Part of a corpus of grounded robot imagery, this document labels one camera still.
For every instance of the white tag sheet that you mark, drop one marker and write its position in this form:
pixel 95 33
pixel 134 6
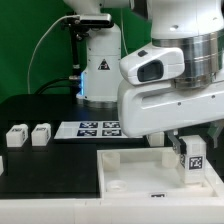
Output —
pixel 89 130

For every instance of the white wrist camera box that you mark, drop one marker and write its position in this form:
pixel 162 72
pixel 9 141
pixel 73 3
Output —
pixel 151 64

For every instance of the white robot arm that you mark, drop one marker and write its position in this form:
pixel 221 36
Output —
pixel 177 80

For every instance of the white square tabletop tray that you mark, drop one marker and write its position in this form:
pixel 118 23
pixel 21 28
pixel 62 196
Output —
pixel 150 172

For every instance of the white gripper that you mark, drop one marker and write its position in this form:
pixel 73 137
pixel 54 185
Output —
pixel 158 107

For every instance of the white block at left edge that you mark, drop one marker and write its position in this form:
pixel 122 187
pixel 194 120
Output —
pixel 1 166

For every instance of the white L-shaped fence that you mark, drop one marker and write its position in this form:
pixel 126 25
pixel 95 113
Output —
pixel 41 189

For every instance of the black camera on stand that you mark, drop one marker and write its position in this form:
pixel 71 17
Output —
pixel 78 26

